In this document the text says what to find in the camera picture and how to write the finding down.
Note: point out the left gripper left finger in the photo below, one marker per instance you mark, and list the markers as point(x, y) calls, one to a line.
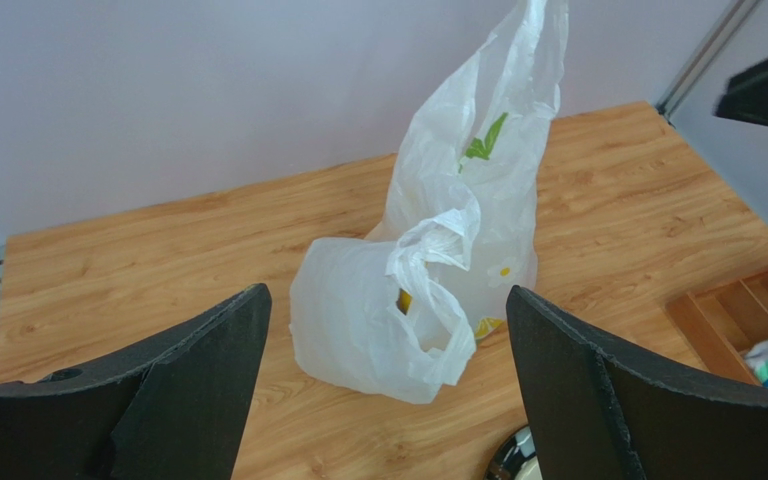
point(171, 406)

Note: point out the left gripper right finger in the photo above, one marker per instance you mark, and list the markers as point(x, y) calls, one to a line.
point(601, 407)

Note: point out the white plastic bag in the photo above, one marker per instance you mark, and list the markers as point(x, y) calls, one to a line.
point(458, 228)

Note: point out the yellow orange mango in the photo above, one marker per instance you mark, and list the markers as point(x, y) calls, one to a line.
point(403, 301)

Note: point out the black round plate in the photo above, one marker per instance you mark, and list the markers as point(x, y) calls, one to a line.
point(515, 459)

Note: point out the wooden compartment tray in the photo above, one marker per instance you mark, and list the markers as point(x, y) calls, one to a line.
point(723, 322)

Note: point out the right aluminium frame post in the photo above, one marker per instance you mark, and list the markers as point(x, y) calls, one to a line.
point(732, 19)

